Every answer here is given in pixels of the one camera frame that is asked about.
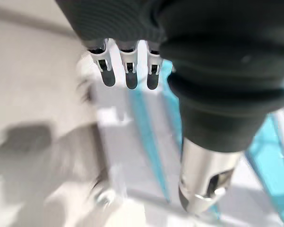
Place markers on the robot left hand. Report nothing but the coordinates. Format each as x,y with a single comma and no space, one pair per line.
203,71

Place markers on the white medical cart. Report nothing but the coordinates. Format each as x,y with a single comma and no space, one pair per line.
123,146

